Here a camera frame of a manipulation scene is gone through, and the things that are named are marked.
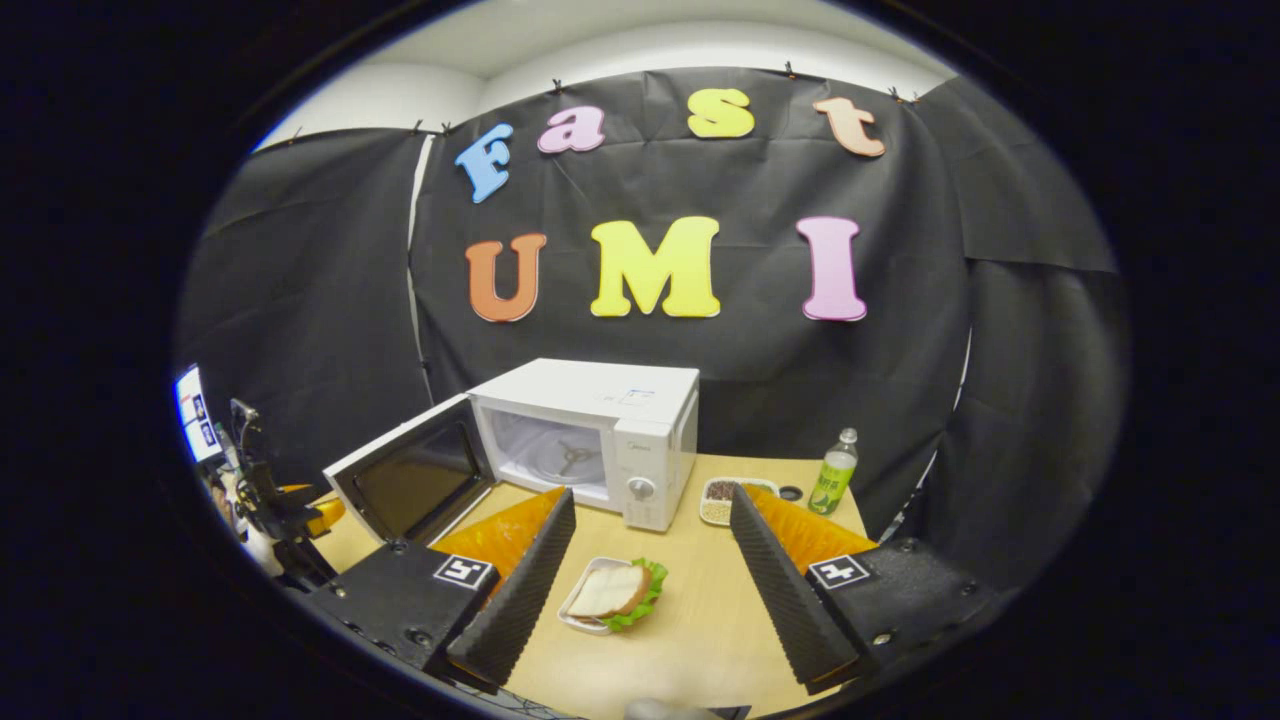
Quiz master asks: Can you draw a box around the glass turntable plate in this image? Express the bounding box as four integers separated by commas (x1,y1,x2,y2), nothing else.
520,440,608,493

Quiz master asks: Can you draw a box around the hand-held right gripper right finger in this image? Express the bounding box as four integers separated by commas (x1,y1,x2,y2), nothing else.
730,484,1003,697

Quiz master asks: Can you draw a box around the computer monitor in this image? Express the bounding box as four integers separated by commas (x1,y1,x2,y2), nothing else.
175,365,227,466

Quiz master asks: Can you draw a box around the white rectangular tray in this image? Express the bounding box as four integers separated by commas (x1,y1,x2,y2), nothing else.
557,556,651,637

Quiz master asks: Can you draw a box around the green drink bottle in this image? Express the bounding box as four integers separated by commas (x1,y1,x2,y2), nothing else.
808,428,859,517

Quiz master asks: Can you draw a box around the white microwave oven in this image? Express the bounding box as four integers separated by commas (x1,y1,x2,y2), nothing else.
322,358,701,549

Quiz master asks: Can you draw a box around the white divided grain dish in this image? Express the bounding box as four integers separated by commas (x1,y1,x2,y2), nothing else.
698,477,781,528

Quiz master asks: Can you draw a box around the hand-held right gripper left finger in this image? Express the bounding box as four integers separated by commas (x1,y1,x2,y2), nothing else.
298,487,579,695

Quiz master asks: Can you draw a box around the sandwich with lettuce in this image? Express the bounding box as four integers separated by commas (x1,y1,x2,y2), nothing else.
567,558,669,633

